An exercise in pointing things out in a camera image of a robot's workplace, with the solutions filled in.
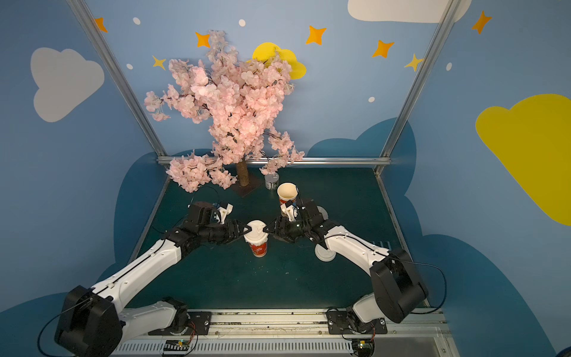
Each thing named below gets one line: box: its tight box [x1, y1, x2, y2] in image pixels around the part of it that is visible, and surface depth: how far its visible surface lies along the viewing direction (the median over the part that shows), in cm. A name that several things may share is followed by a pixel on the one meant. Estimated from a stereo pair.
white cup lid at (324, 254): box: [314, 243, 337, 262], surface depth 91 cm
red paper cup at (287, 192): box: [277, 182, 299, 206], surface depth 95 cm
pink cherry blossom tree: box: [144, 29, 305, 194], surface depth 77 cm
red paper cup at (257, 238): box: [243, 220, 269, 259], surface depth 80 cm
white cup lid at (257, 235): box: [243, 220, 269, 245], surface depth 79 cm
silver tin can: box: [263, 172, 280, 191], surface depth 113 cm
